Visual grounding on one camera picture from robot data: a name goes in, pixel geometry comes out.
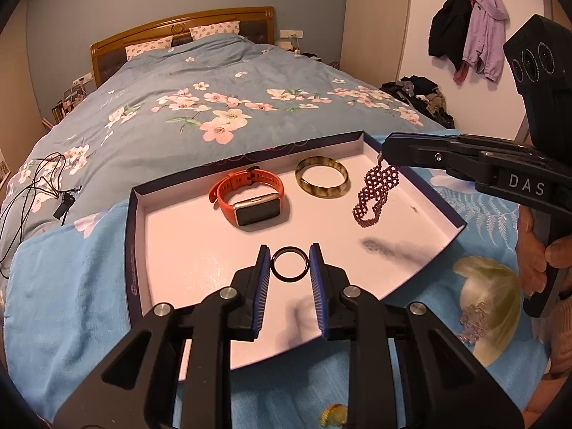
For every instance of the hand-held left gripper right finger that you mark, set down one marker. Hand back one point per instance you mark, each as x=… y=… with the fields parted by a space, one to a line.
x=317 y=286

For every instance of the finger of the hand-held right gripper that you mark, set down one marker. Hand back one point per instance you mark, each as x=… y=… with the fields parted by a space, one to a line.
x=415 y=152
x=505 y=152

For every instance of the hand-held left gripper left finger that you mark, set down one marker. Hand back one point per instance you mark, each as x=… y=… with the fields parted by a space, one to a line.
x=263 y=286

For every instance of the white box lid tray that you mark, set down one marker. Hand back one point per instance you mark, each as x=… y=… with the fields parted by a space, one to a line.
x=187 y=241

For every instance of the person's right hand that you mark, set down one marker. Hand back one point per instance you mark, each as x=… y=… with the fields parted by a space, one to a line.
x=529 y=268

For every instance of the pile of clothes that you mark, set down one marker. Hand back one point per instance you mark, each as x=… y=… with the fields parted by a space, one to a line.
x=420 y=96

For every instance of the orange smartwatch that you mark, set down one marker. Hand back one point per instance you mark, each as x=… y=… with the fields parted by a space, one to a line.
x=257 y=212

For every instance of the amber bangle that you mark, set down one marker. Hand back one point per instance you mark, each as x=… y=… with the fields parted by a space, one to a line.
x=313 y=190

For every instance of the purple jacket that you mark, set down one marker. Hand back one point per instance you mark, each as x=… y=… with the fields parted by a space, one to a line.
x=485 y=31

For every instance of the black jacket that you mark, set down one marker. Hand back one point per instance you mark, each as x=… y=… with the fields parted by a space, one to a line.
x=449 y=27

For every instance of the blue tulip blanket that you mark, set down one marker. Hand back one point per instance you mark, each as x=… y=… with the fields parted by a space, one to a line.
x=67 y=299

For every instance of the blue floral duvet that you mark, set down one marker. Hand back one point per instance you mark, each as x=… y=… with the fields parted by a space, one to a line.
x=223 y=76

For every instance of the dotted white pillow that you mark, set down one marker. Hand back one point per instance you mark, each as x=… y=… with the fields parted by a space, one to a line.
x=147 y=48
x=214 y=30

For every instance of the group of cosmetics bottles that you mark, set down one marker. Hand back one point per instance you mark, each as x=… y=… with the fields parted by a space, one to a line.
x=67 y=105

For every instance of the wooden headboard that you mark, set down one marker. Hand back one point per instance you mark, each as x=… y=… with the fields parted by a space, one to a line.
x=178 y=24

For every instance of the white wall socket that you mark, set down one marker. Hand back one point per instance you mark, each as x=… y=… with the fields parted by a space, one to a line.
x=291 y=34
x=82 y=79

